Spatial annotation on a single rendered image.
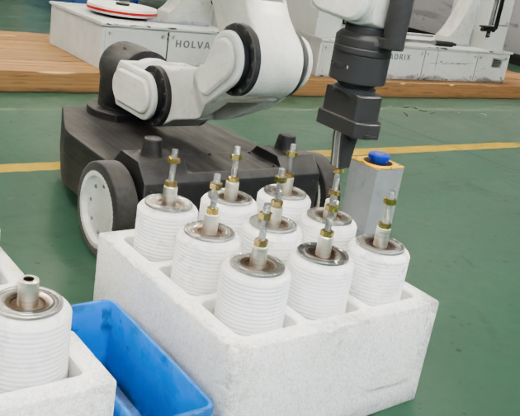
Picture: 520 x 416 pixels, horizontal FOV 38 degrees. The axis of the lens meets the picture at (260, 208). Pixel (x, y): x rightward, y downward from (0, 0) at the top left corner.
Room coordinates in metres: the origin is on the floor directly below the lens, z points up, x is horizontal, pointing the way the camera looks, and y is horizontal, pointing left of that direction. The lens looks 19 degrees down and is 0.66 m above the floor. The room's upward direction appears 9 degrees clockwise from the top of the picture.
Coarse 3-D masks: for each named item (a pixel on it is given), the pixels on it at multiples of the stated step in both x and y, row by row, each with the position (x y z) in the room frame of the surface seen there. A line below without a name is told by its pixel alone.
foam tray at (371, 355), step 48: (96, 288) 1.11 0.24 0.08; (144, 288) 0.99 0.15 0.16; (192, 336) 0.89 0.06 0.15; (240, 336) 0.86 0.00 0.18; (288, 336) 0.88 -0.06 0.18; (336, 336) 0.93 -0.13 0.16; (384, 336) 0.99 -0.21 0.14; (240, 384) 0.83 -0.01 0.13; (288, 384) 0.88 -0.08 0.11; (336, 384) 0.94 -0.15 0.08; (384, 384) 1.01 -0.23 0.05
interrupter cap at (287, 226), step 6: (252, 216) 1.10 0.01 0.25; (282, 216) 1.12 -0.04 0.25; (252, 222) 1.07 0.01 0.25; (258, 222) 1.08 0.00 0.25; (282, 222) 1.10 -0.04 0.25; (288, 222) 1.10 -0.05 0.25; (294, 222) 1.10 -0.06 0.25; (258, 228) 1.06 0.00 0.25; (270, 228) 1.06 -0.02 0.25; (276, 228) 1.07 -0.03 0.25; (282, 228) 1.08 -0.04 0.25; (288, 228) 1.08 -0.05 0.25; (294, 228) 1.08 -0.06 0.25
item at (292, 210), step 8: (264, 192) 1.24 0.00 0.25; (256, 200) 1.25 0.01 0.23; (264, 200) 1.22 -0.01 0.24; (304, 200) 1.24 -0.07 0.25; (288, 208) 1.21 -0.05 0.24; (296, 208) 1.21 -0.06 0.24; (304, 208) 1.23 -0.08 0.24; (288, 216) 1.21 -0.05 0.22; (296, 216) 1.22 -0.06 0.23; (296, 224) 1.22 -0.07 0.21
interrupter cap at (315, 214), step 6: (312, 210) 1.18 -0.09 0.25; (318, 210) 1.18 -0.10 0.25; (312, 216) 1.14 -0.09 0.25; (318, 216) 1.15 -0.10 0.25; (336, 216) 1.18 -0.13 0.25; (342, 216) 1.17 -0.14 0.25; (348, 216) 1.18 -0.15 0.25; (324, 222) 1.13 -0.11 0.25; (336, 222) 1.14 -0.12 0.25; (342, 222) 1.14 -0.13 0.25; (348, 222) 1.15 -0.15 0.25
